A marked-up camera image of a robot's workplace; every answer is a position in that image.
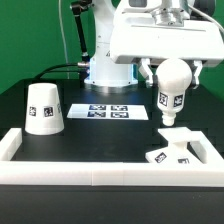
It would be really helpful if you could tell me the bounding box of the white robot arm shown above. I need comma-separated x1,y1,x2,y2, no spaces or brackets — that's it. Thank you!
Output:
85,0,224,92

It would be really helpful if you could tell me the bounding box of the white lamp bulb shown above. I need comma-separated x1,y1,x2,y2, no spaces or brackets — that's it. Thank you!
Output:
156,58,192,126

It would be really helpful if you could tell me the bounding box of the white hanging cable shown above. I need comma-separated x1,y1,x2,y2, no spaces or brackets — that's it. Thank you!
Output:
58,0,70,80

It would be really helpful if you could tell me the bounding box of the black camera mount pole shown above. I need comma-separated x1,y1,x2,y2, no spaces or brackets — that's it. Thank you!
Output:
70,0,92,62

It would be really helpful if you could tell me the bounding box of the white marker sheet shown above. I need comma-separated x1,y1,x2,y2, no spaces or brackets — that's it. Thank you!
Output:
67,104,148,120

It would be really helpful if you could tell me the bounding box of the black cable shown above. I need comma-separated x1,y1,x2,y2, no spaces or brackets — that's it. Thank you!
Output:
33,62,91,81

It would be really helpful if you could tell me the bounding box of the white lamp shade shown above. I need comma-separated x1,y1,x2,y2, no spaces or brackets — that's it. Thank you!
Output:
25,83,64,135

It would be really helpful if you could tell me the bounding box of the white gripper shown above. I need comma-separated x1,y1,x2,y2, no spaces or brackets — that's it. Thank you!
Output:
110,0,224,89

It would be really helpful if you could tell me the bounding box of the white fence frame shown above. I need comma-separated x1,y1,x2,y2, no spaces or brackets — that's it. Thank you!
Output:
0,128,224,187

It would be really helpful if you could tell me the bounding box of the white lamp base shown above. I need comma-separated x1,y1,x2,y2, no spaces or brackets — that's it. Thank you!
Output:
145,127,201,165

